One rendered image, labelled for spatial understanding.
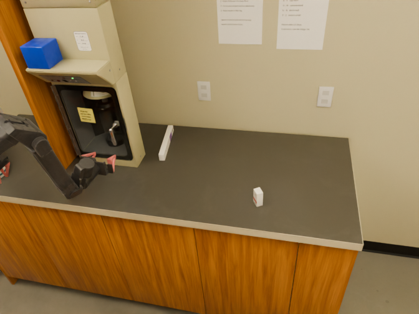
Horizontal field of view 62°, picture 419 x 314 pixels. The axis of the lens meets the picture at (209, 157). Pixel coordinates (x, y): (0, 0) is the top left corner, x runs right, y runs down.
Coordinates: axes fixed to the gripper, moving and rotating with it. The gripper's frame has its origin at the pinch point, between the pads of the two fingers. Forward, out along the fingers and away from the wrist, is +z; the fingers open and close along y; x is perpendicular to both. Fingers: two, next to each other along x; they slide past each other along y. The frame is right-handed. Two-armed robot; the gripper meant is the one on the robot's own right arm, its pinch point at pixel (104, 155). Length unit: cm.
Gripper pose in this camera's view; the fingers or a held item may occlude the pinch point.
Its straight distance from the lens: 157.8
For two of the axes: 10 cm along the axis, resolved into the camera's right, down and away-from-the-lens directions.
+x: 0.2, 8.1, 5.9
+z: 2.4, -5.7, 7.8
